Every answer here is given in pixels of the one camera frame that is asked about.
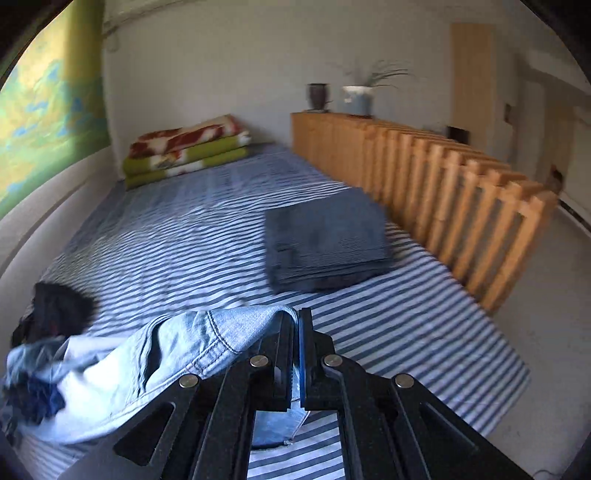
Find wooden slatted bed rail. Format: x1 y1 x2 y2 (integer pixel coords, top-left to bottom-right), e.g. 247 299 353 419
290 112 558 313

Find light blue denim shirt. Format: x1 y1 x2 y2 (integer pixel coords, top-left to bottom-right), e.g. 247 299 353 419
1 306 297 445

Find red white patterned blanket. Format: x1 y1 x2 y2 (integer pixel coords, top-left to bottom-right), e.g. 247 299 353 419
128 114 246 158

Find white potted plant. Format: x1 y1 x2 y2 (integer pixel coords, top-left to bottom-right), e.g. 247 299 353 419
329 59 413 118

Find blue striped bed sheet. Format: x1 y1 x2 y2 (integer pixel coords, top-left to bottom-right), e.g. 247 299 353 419
8 143 532 480

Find wooden cabinet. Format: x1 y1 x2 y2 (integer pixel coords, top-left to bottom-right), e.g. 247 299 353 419
450 23 496 151

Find black t-shirt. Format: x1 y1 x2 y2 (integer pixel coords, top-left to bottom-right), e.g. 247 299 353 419
11 282 96 348

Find folded dark blue towel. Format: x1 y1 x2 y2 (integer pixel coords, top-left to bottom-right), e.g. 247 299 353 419
264 188 394 293

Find dark ceramic pot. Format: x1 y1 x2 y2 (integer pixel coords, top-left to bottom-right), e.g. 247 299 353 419
307 83 329 112

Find green yellow wall painting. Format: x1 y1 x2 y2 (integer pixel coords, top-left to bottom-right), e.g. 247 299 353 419
1 1 110 214

